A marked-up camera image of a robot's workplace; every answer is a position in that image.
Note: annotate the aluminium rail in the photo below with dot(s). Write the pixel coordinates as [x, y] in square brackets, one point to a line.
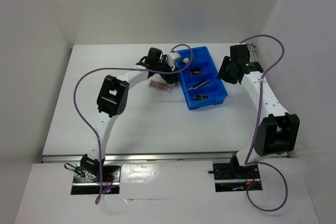
[252, 52]
[149, 157]

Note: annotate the blue plastic organizer bin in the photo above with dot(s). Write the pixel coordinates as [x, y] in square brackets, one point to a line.
[199, 81]

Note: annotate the green gold mascara pen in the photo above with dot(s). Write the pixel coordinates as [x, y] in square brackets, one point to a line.
[194, 86]

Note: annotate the right side aluminium rail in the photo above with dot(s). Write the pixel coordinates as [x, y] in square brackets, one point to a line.
[252, 52]

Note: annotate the front aluminium rail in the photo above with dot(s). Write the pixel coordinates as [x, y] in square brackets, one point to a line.
[149, 157]

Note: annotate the clear eyeshadow palette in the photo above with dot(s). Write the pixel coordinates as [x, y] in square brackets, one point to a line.
[160, 86]

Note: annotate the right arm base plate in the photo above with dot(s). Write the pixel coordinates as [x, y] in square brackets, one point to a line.
[228, 178]

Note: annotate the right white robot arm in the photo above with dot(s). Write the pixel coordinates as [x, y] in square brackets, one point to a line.
[276, 129]

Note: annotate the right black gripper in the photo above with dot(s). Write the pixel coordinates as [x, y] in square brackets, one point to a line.
[222, 73]

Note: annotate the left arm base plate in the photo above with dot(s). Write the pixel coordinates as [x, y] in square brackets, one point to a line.
[84, 183]

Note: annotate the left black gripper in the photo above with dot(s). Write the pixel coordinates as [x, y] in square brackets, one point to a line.
[170, 78]

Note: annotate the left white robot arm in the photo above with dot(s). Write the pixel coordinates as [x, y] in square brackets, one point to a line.
[112, 101]

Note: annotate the black gold compact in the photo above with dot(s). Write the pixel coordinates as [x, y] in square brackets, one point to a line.
[195, 72]

